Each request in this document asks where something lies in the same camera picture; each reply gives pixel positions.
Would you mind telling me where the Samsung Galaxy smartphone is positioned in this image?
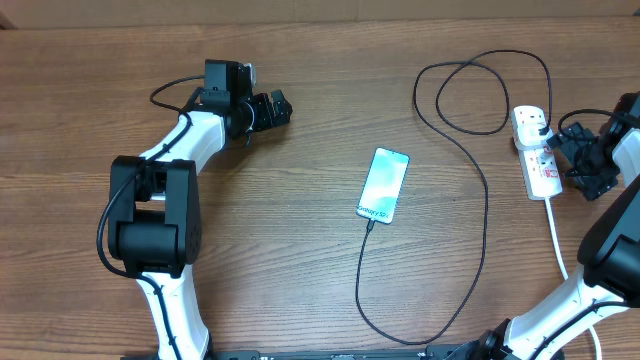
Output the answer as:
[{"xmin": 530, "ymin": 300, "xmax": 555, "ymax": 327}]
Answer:
[{"xmin": 356, "ymin": 147, "xmax": 410, "ymax": 224}]

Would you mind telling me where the black USB charging cable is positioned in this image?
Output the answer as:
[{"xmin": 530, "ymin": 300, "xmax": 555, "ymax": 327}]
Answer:
[{"xmin": 354, "ymin": 49, "xmax": 554, "ymax": 347}]

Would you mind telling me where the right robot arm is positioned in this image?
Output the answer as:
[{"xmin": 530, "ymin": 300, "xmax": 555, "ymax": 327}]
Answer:
[{"xmin": 454, "ymin": 93, "xmax": 639, "ymax": 359}]

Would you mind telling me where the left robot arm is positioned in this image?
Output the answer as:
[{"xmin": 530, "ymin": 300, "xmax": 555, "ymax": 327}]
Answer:
[{"xmin": 96, "ymin": 59, "xmax": 293, "ymax": 359}]

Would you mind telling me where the white charger plug adapter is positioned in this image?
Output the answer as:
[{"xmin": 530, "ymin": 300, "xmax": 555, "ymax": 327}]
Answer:
[{"xmin": 513, "ymin": 123, "xmax": 553, "ymax": 151}]

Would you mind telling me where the white power strip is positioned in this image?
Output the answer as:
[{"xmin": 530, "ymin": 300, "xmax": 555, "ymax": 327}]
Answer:
[{"xmin": 511, "ymin": 105, "xmax": 562, "ymax": 200}]

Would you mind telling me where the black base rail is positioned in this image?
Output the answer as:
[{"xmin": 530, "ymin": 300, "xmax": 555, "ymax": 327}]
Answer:
[{"xmin": 119, "ymin": 342, "xmax": 566, "ymax": 360}]

